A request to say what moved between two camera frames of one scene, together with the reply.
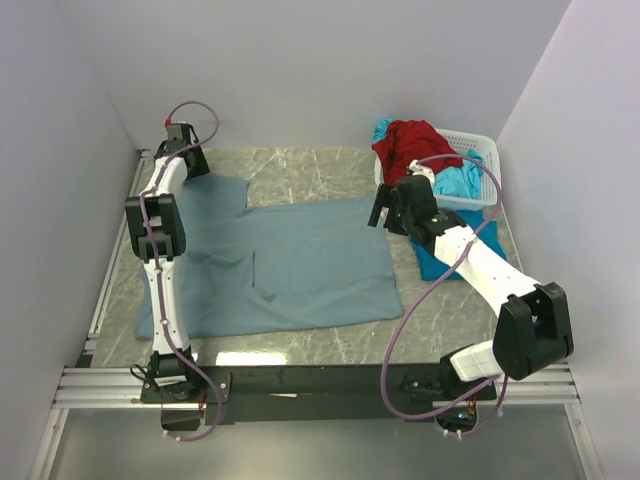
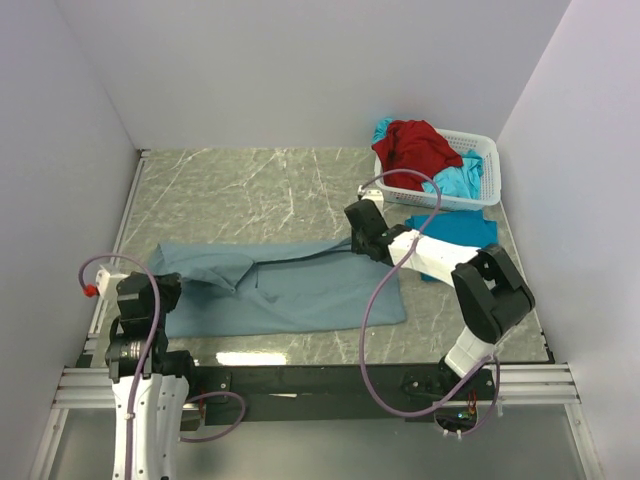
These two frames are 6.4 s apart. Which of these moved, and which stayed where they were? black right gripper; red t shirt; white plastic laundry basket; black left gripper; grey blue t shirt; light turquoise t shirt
Moved: grey blue t shirt; black left gripper; black right gripper
Stayed: white plastic laundry basket; light turquoise t shirt; red t shirt
